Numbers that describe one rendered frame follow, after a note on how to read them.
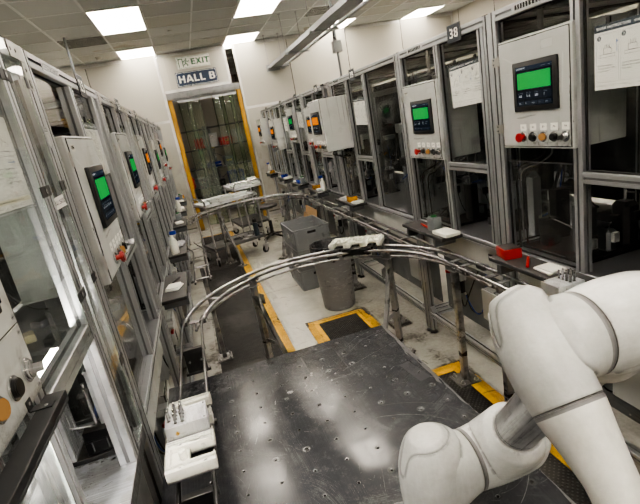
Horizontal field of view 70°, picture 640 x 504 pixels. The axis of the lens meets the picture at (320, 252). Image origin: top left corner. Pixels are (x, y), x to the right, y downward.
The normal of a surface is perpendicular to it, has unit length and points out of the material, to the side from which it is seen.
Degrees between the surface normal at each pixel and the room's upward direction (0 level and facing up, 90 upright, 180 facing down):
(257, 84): 90
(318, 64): 90
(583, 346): 56
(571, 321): 43
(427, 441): 6
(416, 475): 75
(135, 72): 90
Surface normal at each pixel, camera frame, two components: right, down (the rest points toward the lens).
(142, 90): 0.27, 0.22
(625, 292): -0.04, -0.78
